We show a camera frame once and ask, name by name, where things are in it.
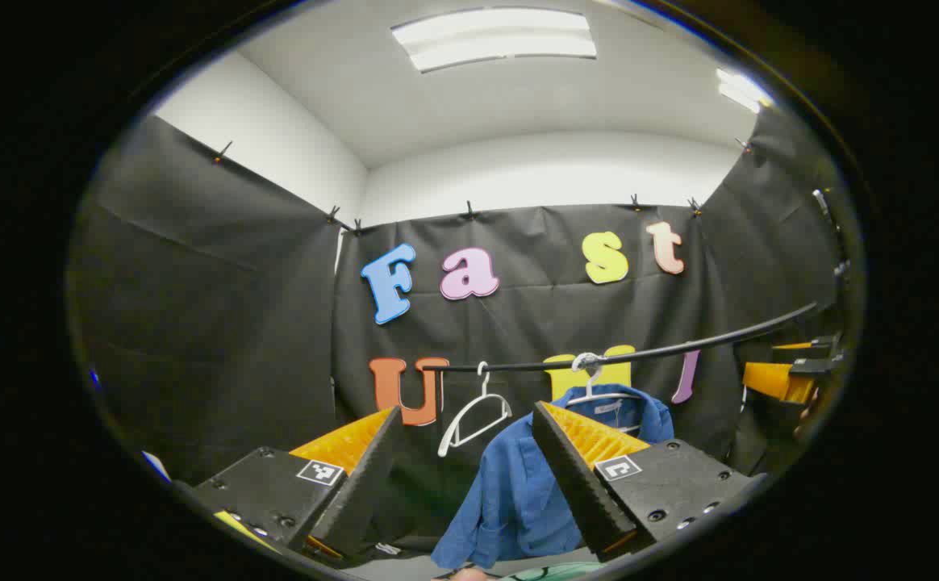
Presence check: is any black backdrop cloth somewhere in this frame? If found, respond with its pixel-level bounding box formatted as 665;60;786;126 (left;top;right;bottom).
66;105;851;559

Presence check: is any white plastic hanger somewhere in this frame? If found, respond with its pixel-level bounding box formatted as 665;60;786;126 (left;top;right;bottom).
564;353;648;433
437;361;513;458

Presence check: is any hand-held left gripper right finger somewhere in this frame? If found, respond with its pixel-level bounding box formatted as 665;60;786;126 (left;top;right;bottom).
532;401;753;556

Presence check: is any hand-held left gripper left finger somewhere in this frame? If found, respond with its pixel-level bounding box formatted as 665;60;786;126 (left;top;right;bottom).
194;406;403;559

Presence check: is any black clothes rack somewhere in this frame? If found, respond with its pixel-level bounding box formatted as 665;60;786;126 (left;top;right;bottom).
421;303;819;374

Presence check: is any green laundry hamper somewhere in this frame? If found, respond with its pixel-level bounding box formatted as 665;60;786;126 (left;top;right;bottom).
508;562;601;581

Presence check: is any large ceiling light panel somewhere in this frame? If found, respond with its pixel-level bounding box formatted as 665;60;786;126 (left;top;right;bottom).
391;8;598;73

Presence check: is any blue corduroy shirt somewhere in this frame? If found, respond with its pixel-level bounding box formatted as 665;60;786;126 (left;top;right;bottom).
431;384;674;570

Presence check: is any small ceiling light panel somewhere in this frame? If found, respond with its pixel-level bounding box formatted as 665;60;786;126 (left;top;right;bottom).
716;69;774;114

